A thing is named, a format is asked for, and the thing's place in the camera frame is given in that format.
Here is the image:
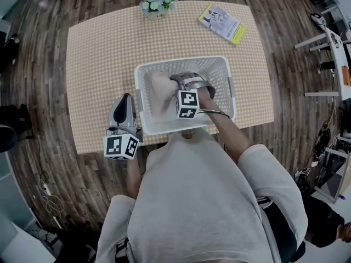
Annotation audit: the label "table with checkered cloth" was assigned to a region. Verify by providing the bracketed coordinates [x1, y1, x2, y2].
[66, 0, 275, 156]

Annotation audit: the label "white plastic laundry basket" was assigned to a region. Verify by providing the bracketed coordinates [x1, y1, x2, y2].
[133, 55, 237, 136]

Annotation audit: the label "white table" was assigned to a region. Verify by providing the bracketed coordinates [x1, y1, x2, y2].
[294, 26, 351, 101]

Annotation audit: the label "beige clothes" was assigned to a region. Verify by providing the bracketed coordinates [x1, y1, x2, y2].
[144, 70, 179, 121]

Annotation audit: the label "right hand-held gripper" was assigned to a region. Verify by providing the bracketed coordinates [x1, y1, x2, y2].
[169, 71, 216, 119]

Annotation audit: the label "white flowers in pot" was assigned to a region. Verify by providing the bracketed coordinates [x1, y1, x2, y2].
[139, 0, 179, 20]

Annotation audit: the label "person's left forearm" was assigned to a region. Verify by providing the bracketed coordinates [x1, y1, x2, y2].
[126, 157, 146, 200]

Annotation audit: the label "black round bin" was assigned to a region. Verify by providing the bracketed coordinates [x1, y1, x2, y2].
[0, 125, 18, 154]

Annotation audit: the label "person's light grey shirt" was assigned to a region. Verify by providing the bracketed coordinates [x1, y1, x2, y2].
[94, 127, 309, 263]

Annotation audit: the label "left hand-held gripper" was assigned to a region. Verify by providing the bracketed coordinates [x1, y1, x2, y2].
[103, 93, 143, 161]

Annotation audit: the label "person's right forearm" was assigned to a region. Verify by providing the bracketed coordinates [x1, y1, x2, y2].
[196, 89, 252, 164]

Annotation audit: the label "white power strip cable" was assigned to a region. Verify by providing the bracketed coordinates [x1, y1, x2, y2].
[38, 170, 65, 229]

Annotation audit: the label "white and yellow book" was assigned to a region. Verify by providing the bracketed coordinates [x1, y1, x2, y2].
[197, 3, 248, 46]

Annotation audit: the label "black cable bundle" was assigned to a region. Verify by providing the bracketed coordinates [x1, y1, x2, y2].
[312, 120, 341, 165]

